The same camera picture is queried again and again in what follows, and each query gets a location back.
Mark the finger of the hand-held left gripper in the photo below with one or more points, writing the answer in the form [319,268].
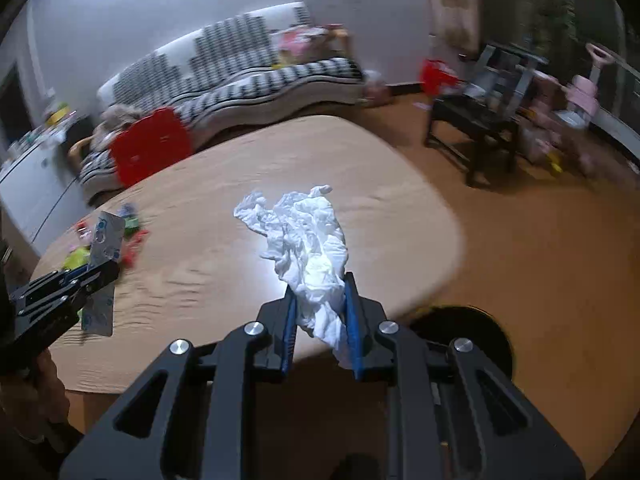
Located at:
[60,280]
[95,285]

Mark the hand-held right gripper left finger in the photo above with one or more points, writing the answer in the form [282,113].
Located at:
[289,327]

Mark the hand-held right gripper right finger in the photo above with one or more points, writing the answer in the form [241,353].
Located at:
[351,330]

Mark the silver pill blister pack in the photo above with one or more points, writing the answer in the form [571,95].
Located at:
[106,240]

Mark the white tissue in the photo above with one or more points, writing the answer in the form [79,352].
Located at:
[310,250]

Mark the person's left hand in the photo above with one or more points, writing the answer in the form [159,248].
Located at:
[42,395]

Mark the yellow-green wrapper scrap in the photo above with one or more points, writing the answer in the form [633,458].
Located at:
[77,259]

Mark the white cabinet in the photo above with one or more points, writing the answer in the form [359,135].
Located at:
[35,190]

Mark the wooden sofa armrest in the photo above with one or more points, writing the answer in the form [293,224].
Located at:
[80,152]
[342,40]

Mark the red plastic chair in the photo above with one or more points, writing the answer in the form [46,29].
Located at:
[150,147]

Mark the beige clothes pile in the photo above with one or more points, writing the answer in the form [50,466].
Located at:
[117,125]

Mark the yellow-green box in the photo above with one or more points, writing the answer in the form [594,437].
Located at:
[56,114]

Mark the black stool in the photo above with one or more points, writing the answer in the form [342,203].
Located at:
[475,120]

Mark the black and white patterned sofa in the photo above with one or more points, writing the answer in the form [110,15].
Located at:
[280,80]

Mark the red plastic bag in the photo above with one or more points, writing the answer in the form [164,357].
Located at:
[437,77]

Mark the grey metal rack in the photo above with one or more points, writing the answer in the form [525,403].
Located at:
[505,77]

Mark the pink toy ride-on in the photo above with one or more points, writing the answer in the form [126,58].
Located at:
[585,95]

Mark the beige curtain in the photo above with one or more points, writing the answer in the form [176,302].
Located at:
[452,5]

